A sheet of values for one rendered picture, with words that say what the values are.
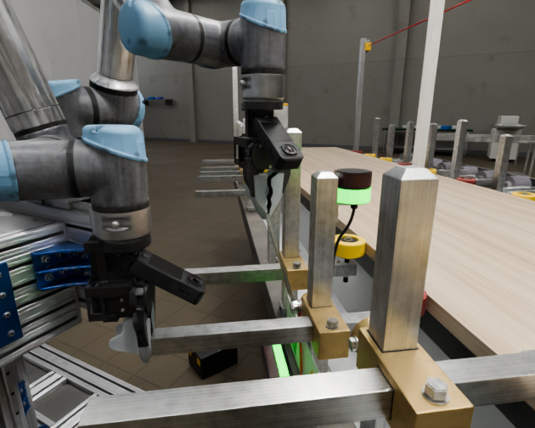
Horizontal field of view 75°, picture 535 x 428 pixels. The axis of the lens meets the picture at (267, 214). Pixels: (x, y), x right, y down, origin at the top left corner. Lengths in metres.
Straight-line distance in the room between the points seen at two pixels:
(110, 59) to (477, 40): 12.20
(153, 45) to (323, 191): 0.33
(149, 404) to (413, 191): 0.28
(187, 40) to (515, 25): 12.46
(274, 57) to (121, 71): 0.49
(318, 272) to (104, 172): 0.36
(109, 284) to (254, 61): 0.40
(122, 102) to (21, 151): 0.53
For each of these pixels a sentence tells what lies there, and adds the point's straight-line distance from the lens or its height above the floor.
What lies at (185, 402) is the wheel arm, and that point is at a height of 0.96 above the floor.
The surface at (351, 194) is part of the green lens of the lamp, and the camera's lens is 0.56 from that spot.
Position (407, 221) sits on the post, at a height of 1.10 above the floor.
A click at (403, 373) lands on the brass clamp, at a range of 0.36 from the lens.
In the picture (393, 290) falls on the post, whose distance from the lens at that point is 0.35.
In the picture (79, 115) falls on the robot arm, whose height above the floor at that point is 1.19.
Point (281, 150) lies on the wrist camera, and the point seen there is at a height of 1.14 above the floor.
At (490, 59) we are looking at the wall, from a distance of 12.74.
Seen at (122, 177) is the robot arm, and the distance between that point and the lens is 0.48.
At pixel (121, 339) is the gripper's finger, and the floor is 0.87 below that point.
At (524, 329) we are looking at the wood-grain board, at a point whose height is 0.90.
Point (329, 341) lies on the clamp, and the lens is 0.58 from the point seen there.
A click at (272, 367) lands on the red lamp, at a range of 0.77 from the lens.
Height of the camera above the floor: 1.19
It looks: 16 degrees down
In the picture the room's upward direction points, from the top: straight up
